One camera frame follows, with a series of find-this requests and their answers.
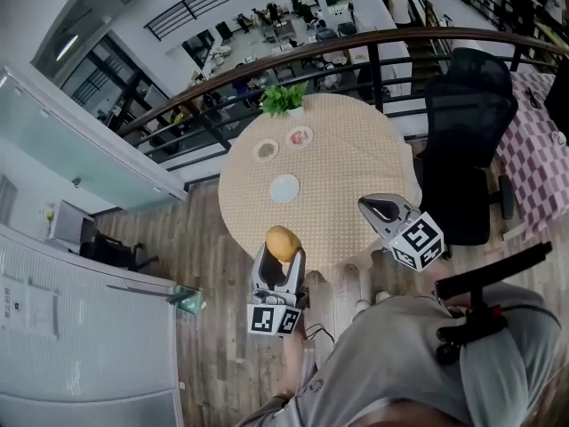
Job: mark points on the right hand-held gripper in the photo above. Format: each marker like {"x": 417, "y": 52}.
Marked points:
{"x": 418, "y": 240}

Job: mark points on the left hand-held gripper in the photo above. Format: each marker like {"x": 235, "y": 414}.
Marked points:
{"x": 275, "y": 316}

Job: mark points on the person's left forearm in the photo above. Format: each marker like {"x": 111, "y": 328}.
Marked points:
{"x": 298, "y": 367}

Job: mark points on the white plate of pink food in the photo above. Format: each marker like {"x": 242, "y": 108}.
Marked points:
{"x": 299, "y": 137}

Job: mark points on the white plate of grains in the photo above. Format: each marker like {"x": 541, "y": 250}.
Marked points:
{"x": 266, "y": 150}

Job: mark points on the round table yellow checked cloth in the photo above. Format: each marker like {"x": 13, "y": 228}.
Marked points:
{"x": 347, "y": 167}

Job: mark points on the person's white shoe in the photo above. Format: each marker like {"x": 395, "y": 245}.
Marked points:
{"x": 362, "y": 306}
{"x": 383, "y": 296}

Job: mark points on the black mesh office chair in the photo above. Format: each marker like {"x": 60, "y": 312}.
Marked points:
{"x": 467, "y": 149}

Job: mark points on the black chest-mounted tablet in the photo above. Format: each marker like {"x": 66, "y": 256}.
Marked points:
{"x": 489, "y": 271}

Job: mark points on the table with purple checked cloth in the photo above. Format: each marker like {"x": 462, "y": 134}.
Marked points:
{"x": 533, "y": 167}

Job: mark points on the black curved handrail railing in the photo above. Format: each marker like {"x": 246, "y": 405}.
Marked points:
{"x": 373, "y": 60}

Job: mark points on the person's grey clothing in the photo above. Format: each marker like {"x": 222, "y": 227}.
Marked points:
{"x": 400, "y": 372}

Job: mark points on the green potted plant white pot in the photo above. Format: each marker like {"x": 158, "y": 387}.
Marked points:
{"x": 282, "y": 98}

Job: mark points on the black chair behind glass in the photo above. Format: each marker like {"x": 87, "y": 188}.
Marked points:
{"x": 113, "y": 252}

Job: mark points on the white cup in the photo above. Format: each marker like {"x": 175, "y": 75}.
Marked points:
{"x": 559, "y": 138}

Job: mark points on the white low cabinet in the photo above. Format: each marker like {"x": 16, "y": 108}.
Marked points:
{"x": 69, "y": 225}

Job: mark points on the frosted glass door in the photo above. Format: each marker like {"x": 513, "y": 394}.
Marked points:
{"x": 66, "y": 149}

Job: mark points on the paper notice on glass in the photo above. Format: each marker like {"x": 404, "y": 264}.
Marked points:
{"x": 31, "y": 307}

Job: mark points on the black chest mount bracket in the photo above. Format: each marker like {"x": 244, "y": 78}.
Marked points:
{"x": 471, "y": 332}

